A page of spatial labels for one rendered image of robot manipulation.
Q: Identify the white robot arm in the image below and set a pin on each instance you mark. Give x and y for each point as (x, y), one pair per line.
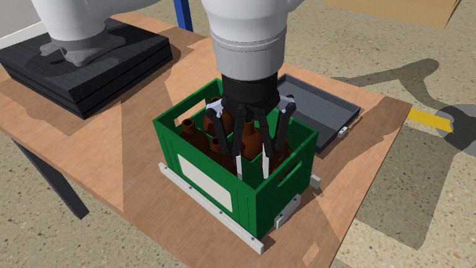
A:
(248, 36)

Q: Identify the green plastic crate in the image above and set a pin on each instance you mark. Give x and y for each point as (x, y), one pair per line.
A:
(253, 202)

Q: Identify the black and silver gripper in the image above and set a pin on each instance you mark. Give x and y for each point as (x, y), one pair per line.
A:
(249, 93)

